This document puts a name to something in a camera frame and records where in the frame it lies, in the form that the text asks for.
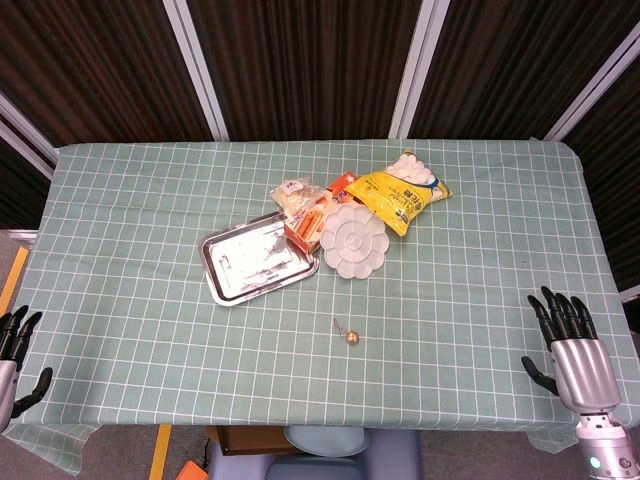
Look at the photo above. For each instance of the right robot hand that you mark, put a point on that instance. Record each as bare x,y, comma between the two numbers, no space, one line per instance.
585,370

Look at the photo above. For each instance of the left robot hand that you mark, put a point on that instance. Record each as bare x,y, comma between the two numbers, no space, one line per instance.
7,390

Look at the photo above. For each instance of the small golden bell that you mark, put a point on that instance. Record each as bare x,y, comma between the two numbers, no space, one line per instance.
352,338

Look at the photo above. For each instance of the light blue robot base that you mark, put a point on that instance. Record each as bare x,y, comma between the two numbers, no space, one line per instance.
325,457

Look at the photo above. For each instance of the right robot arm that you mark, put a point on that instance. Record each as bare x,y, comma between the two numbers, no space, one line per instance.
605,445

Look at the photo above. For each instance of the green checkered tablecloth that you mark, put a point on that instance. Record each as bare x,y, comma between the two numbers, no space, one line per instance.
150,325

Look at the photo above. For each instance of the dark brown screen panel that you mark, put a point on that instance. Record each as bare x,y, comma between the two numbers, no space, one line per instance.
15,185
100,65
310,65
520,65
610,175

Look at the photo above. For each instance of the orange plastic object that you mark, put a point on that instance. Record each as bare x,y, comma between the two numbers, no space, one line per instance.
192,471

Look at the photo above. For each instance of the brown cardboard box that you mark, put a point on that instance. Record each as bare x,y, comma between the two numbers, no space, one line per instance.
250,440

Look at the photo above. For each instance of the yellow cotton ball bag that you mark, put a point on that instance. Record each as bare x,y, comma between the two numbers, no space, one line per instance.
400,197

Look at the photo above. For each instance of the white flower paint palette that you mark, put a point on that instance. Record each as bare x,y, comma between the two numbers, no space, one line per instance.
355,242

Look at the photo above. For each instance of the stainless steel tray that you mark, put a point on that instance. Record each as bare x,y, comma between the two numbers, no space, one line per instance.
250,260

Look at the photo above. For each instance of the orange snack packet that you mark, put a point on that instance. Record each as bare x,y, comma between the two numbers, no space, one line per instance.
342,186

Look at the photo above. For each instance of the orange cardboard box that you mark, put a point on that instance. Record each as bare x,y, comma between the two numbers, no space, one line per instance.
305,231

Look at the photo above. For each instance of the clear bag white contents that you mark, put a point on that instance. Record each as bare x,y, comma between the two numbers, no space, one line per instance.
300,196

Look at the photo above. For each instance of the white screen frame post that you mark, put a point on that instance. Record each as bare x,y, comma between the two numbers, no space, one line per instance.
417,70
197,70
590,90
25,135

